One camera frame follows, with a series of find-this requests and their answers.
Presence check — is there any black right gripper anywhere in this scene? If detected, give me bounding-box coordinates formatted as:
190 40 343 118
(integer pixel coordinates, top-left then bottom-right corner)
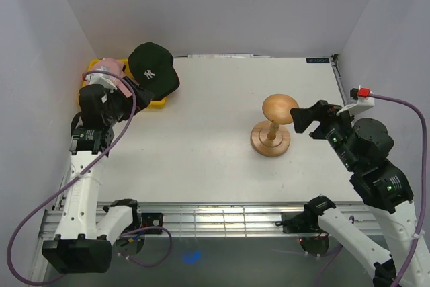
288 99 359 171

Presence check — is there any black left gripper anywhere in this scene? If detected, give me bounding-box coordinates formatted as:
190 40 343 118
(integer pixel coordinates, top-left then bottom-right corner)
103 76 153 125

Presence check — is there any pink baseball cap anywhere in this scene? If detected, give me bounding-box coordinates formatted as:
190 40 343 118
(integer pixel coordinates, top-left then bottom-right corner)
92 58 132 98

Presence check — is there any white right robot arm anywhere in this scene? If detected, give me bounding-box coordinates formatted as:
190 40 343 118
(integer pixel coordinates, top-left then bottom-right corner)
283 101 429 286

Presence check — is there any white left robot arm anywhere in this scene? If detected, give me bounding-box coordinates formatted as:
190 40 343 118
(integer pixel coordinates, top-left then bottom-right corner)
42 77 153 274

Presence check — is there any wooden hat stand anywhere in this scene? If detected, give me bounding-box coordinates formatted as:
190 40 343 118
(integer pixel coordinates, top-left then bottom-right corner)
250 94 299 157

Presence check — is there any black blue logo sticker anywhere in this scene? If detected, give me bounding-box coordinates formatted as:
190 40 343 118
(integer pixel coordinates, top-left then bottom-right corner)
306 58 330 64

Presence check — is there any yellow plastic tray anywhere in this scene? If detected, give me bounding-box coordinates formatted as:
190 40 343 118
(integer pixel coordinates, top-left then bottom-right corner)
87 58 167 109

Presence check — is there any dark green NY cap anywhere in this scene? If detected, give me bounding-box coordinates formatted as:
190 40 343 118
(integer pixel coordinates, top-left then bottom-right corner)
128 42 180 101

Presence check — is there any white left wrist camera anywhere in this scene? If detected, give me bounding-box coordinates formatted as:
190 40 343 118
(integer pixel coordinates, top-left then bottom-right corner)
83 70 118 91

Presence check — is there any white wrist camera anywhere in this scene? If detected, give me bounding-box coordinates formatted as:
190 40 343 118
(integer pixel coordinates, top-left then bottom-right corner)
83 70 118 91
336 85 375 116

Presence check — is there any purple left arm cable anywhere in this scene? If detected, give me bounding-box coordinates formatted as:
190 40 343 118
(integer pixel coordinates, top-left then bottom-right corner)
6 71 173 284

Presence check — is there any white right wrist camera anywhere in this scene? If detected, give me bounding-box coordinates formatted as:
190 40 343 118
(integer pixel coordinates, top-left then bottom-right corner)
336 85 375 116

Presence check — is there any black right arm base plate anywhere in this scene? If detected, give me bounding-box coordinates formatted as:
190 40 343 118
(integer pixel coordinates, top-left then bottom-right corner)
275 210 322 233

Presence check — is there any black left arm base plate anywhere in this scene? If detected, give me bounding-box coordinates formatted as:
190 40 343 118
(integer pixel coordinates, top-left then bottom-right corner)
140 212 164 235

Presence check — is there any aluminium front rail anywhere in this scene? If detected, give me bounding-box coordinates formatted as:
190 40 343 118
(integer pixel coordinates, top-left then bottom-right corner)
38 202 382 239

